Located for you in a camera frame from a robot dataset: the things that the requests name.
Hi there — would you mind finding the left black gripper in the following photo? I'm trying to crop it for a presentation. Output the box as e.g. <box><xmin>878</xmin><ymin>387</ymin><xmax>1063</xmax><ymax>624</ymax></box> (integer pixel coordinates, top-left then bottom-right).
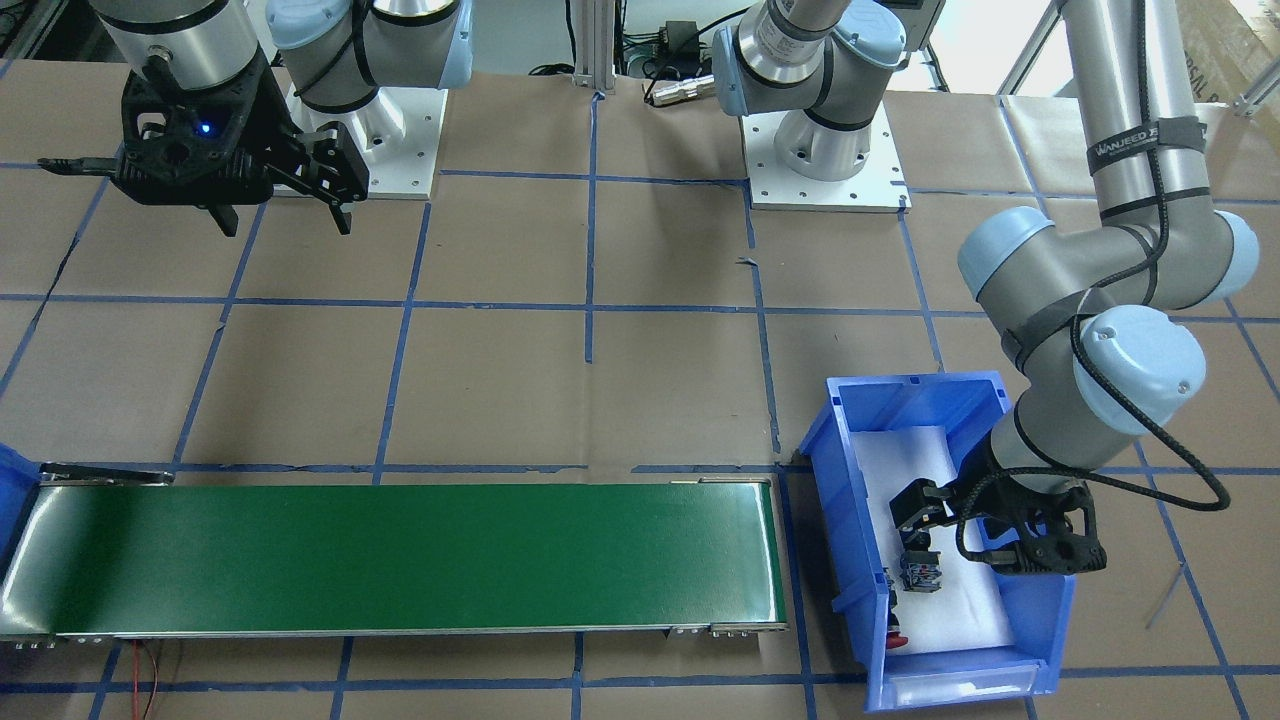
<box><xmin>890</xmin><ymin>478</ymin><xmax>991</xmax><ymax>533</ymax></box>

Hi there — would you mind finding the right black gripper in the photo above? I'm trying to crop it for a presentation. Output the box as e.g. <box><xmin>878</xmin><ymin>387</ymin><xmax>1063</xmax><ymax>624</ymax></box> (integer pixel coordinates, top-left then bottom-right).
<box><xmin>205</xmin><ymin>90</ymin><xmax>369</xmax><ymax>238</ymax></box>

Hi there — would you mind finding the red push button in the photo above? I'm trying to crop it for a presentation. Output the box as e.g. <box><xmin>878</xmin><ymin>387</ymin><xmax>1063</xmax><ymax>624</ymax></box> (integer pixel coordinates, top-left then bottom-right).
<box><xmin>882</xmin><ymin>568</ymin><xmax>910</xmax><ymax>650</ymax></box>

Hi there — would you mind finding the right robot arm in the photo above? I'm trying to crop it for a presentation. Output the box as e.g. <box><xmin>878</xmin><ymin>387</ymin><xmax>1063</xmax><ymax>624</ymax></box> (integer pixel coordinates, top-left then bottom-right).
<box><xmin>40</xmin><ymin>1</ymin><xmax>474</xmax><ymax>236</ymax></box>

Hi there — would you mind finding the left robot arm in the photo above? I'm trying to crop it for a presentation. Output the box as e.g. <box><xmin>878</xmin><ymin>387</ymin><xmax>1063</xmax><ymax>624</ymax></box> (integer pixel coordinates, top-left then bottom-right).
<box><xmin>904</xmin><ymin>1</ymin><xmax>1260</xmax><ymax>529</ymax></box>

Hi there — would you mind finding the blue plastic bin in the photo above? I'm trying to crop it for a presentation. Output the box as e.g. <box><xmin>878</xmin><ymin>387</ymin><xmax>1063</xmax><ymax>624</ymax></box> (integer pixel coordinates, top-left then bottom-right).
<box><xmin>799</xmin><ymin>372</ymin><xmax>1075</xmax><ymax>712</ymax></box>
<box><xmin>1</xmin><ymin>443</ymin><xmax>41</xmax><ymax>578</ymax></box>

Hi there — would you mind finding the white foam bin liner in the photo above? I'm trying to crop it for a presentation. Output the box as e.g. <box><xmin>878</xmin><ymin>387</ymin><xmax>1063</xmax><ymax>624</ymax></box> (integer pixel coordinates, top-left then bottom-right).
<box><xmin>850</xmin><ymin>427</ymin><xmax>1014</xmax><ymax>655</ymax></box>

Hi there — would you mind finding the green conveyor belt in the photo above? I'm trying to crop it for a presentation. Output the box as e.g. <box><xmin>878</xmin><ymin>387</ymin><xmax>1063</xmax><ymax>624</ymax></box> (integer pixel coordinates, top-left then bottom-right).
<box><xmin>3</xmin><ymin>480</ymin><xmax>788</xmax><ymax>641</ymax></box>

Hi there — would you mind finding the black power adapter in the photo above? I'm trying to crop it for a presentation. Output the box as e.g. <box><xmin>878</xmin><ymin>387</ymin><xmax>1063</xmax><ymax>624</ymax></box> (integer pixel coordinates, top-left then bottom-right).
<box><xmin>658</xmin><ymin>20</ymin><xmax>701</xmax><ymax>63</ymax></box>

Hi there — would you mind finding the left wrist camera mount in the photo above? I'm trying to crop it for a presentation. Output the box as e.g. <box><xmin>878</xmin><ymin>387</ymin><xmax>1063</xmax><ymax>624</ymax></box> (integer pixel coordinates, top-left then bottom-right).
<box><xmin>948</xmin><ymin>471</ymin><xmax>1107</xmax><ymax>575</ymax></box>

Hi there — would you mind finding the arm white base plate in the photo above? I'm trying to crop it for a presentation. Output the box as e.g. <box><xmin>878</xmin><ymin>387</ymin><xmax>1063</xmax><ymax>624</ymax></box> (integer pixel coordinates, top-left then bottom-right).
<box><xmin>740</xmin><ymin>104</ymin><xmax>913</xmax><ymax>213</ymax></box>
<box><xmin>285</xmin><ymin>87</ymin><xmax>451</xmax><ymax>201</ymax></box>

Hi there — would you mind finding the aluminium frame post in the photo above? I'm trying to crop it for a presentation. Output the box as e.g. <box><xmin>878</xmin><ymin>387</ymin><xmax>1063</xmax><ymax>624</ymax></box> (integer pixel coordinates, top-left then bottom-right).
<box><xmin>570</xmin><ymin>0</ymin><xmax>620</xmax><ymax>96</ymax></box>

